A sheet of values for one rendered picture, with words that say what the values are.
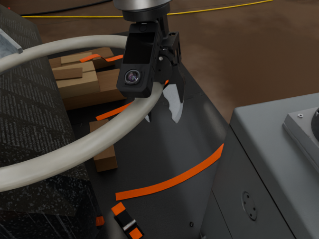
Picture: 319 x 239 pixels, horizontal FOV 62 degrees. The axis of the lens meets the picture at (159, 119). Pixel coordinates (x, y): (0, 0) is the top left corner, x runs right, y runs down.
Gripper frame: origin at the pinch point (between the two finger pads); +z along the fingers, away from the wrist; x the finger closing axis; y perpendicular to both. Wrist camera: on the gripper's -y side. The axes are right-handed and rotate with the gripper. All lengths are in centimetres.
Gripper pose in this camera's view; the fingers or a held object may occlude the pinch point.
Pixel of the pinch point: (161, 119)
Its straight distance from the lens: 50.0
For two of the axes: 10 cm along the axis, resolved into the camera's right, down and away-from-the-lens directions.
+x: -9.6, -0.3, 2.7
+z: 1.5, 7.8, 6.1
